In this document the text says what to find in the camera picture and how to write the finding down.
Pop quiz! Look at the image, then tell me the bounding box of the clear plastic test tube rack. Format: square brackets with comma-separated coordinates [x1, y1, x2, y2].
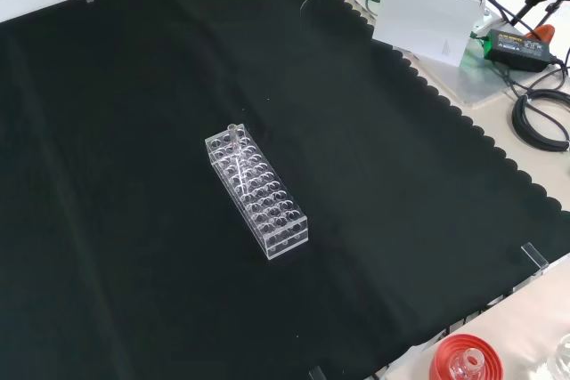
[204, 123, 310, 263]

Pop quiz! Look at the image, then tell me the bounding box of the black bench cloth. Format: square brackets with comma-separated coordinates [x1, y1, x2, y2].
[0, 0, 570, 380]

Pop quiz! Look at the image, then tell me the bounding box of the white card board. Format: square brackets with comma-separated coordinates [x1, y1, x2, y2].
[371, 0, 486, 65]

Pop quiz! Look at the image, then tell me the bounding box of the red ribbed funnel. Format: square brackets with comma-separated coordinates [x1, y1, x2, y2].
[434, 333, 504, 380]

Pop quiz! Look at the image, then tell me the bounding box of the black power adapter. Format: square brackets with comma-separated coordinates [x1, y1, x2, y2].
[483, 28, 557, 73]

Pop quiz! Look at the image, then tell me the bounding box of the small clear glass flask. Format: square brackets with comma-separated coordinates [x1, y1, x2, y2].
[452, 337, 487, 379]

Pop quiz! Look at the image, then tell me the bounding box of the orange clamp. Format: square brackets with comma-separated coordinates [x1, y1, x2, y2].
[525, 23, 556, 45]

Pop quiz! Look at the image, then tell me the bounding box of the clear glassware piece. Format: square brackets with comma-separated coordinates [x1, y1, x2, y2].
[545, 333, 570, 380]

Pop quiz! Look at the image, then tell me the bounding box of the metal base plate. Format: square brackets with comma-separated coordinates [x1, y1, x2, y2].
[340, 0, 570, 108]

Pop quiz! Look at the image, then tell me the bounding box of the coiled black cable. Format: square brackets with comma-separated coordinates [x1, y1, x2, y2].
[511, 89, 570, 152]

